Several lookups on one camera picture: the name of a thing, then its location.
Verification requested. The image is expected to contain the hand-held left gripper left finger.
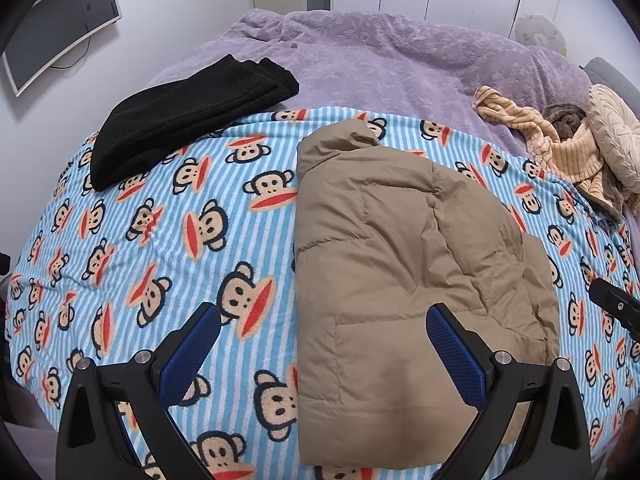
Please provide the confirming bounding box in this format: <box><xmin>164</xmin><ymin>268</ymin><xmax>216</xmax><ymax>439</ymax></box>
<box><xmin>55</xmin><ymin>301</ymin><xmax>223</xmax><ymax>480</ymax></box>

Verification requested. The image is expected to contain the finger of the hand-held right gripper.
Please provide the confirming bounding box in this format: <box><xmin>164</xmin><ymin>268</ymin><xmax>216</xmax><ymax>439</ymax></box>
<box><xmin>587</xmin><ymin>275</ymin><xmax>640</xmax><ymax>346</ymax></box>

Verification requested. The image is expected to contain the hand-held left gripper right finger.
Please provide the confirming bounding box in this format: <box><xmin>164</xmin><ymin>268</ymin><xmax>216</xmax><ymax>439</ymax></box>
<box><xmin>425</xmin><ymin>302</ymin><xmax>593</xmax><ymax>480</ymax></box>

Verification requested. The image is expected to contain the beige puffer jacket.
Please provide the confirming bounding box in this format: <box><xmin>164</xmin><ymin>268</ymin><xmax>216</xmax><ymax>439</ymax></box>
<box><xmin>292</xmin><ymin>120</ymin><xmax>561</xmax><ymax>470</ymax></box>

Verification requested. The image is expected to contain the blue striped monkey print blanket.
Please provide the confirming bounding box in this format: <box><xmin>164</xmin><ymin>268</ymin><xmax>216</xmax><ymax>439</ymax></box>
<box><xmin>5</xmin><ymin>105</ymin><xmax>640</xmax><ymax>480</ymax></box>

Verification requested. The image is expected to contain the beige striped fleece garment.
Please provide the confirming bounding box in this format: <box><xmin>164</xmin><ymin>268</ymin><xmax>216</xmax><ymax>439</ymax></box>
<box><xmin>472</xmin><ymin>85</ymin><xmax>626</xmax><ymax>216</ymax></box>

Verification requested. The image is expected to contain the round cream pleated pillow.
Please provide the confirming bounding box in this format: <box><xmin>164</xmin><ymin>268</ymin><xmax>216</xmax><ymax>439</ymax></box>
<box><xmin>585</xmin><ymin>84</ymin><xmax>640</xmax><ymax>193</ymax></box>

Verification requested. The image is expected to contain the brown fuzzy cloth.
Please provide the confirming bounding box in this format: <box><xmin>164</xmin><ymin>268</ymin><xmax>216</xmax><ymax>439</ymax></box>
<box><xmin>542</xmin><ymin>103</ymin><xmax>588</xmax><ymax>138</ymax></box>

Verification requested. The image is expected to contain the grey padded headboard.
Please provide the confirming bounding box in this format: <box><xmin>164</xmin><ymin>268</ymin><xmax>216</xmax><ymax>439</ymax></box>
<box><xmin>582</xmin><ymin>57</ymin><xmax>640</xmax><ymax>111</ymax></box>

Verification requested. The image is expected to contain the black folded cloth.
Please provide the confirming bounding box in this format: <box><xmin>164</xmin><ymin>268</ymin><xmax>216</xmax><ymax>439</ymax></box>
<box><xmin>90</xmin><ymin>53</ymin><xmax>301</xmax><ymax>192</ymax></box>

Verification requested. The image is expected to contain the white patterned cushion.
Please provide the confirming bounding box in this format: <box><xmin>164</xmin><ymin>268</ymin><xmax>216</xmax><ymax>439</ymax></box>
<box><xmin>514</xmin><ymin>12</ymin><xmax>568</xmax><ymax>56</ymax></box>

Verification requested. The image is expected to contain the purple bedspread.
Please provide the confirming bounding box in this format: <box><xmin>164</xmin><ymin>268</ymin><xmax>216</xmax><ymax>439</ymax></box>
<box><xmin>145</xmin><ymin>8</ymin><xmax>640</xmax><ymax>241</ymax></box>

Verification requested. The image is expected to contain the curved white-framed monitor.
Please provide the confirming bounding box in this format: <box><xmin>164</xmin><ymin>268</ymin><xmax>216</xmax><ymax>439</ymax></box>
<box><xmin>2</xmin><ymin>0</ymin><xmax>122</xmax><ymax>97</ymax></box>

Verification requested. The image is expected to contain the black monitor cable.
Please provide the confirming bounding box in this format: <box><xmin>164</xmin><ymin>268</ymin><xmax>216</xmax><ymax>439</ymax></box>
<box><xmin>52</xmin><ymin>35</ymin><xmax>98</xmax><ymax>70</ymax></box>

